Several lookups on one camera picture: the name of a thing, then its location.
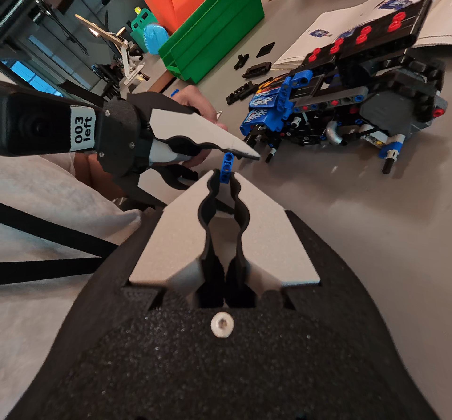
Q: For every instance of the short black lego beam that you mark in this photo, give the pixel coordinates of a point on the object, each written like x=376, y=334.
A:
x=251, y=86

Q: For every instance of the person's left forearm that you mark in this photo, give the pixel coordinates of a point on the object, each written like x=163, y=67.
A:
x=90, y=172

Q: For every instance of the blue black lego truck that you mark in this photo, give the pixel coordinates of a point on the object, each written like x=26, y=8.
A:
x=353, y=102

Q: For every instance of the light blue round lid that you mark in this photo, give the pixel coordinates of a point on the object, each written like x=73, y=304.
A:
x=156, y=38

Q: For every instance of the black lego frame piece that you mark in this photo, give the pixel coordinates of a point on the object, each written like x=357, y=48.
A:
x=237, y=97

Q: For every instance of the thin black lego beam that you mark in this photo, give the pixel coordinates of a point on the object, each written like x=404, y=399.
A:
x=257, y=69

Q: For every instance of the green plastic bin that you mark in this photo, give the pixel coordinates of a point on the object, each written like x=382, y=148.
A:
x=212, y=31

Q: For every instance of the lego instruction booklet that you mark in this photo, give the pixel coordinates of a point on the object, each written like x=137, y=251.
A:
x=353, y=24

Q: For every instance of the black lego connector piece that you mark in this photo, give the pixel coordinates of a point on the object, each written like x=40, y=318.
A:
x=241, y=61

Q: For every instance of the small blue lego piece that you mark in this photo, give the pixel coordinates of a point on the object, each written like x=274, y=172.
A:
x=226, y=167

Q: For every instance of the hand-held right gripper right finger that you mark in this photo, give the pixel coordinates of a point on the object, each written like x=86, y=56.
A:
x=275, y=243

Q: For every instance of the wooden desk lamp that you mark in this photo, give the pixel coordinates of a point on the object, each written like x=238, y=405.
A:
x=120, y=52

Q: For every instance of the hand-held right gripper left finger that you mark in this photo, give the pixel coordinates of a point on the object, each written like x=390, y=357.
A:
x=173, y=243

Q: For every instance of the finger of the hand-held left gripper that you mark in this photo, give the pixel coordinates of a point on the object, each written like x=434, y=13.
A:
x=197, y=127
x=162, y=155

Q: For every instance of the small green container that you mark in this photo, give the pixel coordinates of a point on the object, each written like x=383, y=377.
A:
x=139, y=24

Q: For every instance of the person's left hand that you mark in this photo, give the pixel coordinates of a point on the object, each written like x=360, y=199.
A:
x=201, y=100

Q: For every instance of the flat black lego panel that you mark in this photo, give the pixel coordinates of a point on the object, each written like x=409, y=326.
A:
x=266, y=49

